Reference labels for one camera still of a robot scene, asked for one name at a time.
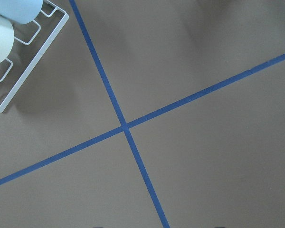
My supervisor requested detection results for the light blue cup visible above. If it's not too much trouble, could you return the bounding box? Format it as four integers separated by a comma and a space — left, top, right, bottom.
0, 0, 43, 24

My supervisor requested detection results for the white cup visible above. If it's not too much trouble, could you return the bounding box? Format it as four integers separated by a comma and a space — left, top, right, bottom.
0, 16, 14, 63

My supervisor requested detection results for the white wire rack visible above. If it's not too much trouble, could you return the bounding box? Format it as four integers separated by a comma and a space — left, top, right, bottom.
0, 0, 69, 113

